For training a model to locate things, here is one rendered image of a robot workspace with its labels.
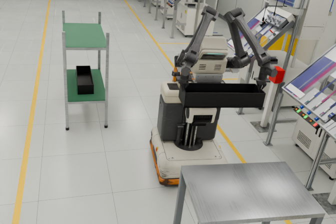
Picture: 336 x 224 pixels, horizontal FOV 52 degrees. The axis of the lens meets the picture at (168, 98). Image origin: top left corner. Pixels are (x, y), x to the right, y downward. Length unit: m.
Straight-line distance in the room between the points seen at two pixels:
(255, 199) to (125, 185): 1.46
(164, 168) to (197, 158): 0.31
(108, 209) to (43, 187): 0.62
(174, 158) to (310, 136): 1.57
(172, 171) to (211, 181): 1.02
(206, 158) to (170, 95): 0.65
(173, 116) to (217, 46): 0.85
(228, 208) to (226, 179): 0.23
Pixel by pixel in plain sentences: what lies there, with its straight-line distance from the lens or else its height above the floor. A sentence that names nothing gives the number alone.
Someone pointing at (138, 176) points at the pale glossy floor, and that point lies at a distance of 3.27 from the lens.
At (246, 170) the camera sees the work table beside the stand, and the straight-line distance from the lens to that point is 2.20.
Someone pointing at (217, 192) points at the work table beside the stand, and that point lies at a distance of 1.99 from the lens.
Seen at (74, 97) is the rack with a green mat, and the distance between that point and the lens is 3.82.
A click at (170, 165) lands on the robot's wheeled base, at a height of 0.26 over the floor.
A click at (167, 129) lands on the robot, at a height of 0.42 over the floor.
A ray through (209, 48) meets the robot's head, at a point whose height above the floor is 1.32.
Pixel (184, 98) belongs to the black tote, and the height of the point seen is 1.08.
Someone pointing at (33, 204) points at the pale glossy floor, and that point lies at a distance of 3.07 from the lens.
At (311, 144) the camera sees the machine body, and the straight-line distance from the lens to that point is 3.93.
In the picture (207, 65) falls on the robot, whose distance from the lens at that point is 2.66.
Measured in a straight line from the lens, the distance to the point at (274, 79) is 4.06.
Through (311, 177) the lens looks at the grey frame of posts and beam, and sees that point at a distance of 3.51.
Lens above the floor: 2.09
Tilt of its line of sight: 26 degrees down
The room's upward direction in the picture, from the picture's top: 6 degrees clockwise
